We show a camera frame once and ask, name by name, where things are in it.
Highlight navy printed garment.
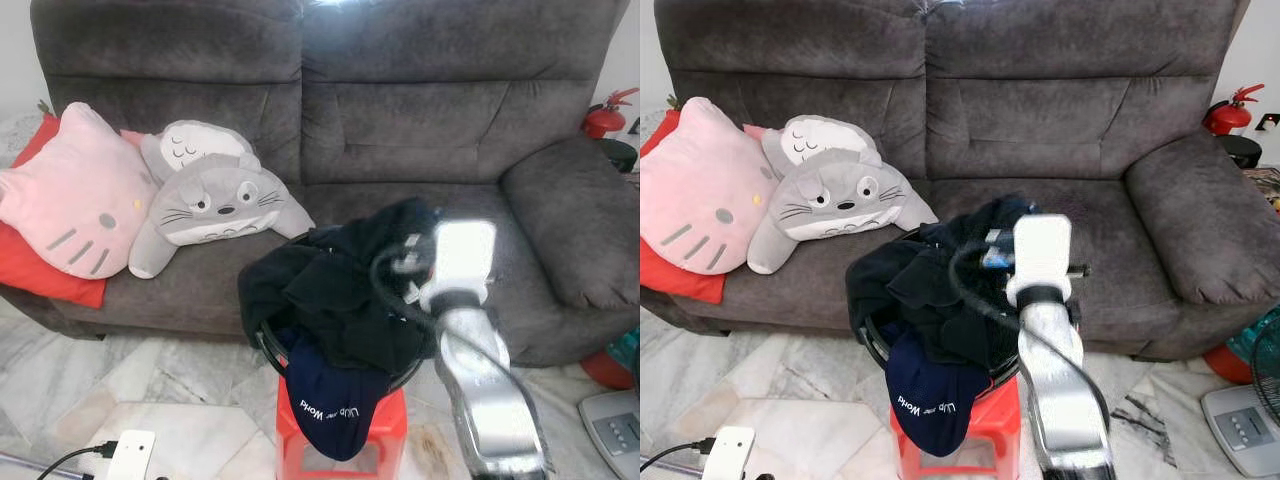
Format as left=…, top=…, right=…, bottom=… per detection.
left=885, top=325, right=993, bottom=459
left=284, top=328, right=394, bottom=462

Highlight red bucket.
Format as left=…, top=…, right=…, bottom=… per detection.
left=580, top=348, right=637, bottom=392
left=1203, top=345, right=1256, bottom=386

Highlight black crumpled clothes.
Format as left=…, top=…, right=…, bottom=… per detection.
left=846, top=193, right=1041, bottom=373
left=238, top=196, right=443, bottom=379

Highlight red plastic stool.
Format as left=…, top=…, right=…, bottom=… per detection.
left=888, top=378, right=1023, bottom=480
left=274, top=372, right=410, bottom=480

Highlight pink cat face pillow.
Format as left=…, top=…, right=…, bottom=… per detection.
left=640, top=96, right=783, bottom=276
left=0, top=101, right=161, bottom=280

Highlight grey Totoro plush pillow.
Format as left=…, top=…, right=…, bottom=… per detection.
left=127, top=119, right=317, bottom=280
left=745, top=114, right=939, bottom=276

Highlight black round stool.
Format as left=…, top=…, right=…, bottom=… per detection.
left=597, top=137, right=639, bottom=174
left=1222, top=134, right=1263, bottom=169

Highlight red fire extinguisher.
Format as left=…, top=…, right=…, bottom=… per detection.
left=1203, top=84, right=1266, bottom=137
left=582, top=87, right=639, bottom=140

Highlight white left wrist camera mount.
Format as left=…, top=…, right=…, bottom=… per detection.
left=700, top=426, right=757, bottom=480
left=104, top=429, right=157, bottom=480

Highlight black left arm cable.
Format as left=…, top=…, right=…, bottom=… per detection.
left=35, top=441, right=121, bottom=480
left=640, top=436, right=717, bottom=473

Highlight grey fabric sofa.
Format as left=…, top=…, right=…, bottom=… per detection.
left=0, top=0, right=641, bottom=369
left=640, top=0, right=1280, bottom=363

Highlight grey green standing fan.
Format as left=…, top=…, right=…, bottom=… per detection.
left=1200, top=305, right=1280, bottom=479
left=577, top=325, right=641, bottom=480

